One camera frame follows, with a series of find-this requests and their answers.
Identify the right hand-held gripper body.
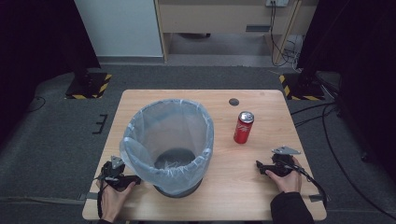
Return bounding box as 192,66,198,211
270,146,303,178

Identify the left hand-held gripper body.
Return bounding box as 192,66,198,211
98,155,129,191

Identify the red soda can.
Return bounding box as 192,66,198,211
233,110,255,145

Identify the dark grey trash bin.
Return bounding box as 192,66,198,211
153,147,204,199

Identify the trash bin with plastic liner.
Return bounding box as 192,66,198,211
119,98,215,197

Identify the person's right hand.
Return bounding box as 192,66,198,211
264,156,304,194

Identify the person's left hand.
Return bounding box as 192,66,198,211
98,180,137,224

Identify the black stand base striped tape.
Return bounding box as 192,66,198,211
278,73,326,102
64,72,113,100

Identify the dark curtain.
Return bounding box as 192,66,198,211
0,0,102,144
297,0,396,181

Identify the light wooden desk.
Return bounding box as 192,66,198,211
153,0,320,64

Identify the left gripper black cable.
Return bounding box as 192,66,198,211
92,174,110,219

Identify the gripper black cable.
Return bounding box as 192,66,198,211
279,161,329,209
92,174,110,219

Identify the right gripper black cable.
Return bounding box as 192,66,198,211
279,161,329,209

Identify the thick black floor cable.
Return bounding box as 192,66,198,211
289,101,396,220

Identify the thin black floor cable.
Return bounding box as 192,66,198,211
23,95,47,114

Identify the white cable bundle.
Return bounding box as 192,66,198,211
284,35,304,72

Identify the black hanging power cable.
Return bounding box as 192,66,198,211
268,1,293,68

